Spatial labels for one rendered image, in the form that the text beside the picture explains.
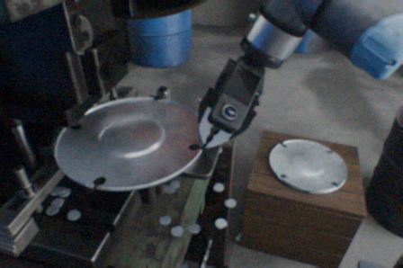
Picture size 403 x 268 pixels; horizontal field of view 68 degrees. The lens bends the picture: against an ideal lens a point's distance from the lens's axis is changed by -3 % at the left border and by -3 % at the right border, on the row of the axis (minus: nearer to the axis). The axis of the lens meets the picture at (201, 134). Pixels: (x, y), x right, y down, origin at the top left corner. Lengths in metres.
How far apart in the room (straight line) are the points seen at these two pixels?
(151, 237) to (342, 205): 0.72
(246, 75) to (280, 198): 0.71
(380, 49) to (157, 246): 0.47
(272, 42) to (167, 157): 0.27
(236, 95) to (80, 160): 0.31
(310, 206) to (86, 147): 0.77
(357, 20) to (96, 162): 0.45
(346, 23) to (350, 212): 0.82
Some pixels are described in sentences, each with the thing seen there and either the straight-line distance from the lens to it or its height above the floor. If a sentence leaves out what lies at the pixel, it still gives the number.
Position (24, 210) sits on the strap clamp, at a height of 0.75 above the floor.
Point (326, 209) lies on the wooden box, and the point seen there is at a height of 0.34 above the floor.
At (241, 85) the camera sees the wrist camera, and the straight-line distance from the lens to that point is 0.44.
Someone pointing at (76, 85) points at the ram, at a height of 0.92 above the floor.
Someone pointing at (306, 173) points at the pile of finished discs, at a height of 0.37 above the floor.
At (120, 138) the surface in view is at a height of 0.79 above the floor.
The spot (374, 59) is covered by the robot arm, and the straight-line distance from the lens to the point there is 0.39.
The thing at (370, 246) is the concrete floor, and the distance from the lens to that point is 1.54.
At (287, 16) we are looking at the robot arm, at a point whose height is 1.03.
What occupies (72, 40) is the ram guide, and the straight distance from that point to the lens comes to 0.44.
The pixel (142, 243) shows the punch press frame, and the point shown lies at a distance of 0.61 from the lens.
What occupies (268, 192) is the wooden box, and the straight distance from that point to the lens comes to 1.10.
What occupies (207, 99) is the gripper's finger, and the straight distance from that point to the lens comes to 0.50.
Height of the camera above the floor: 1.14
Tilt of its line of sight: 36 degrees down
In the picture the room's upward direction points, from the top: straight up
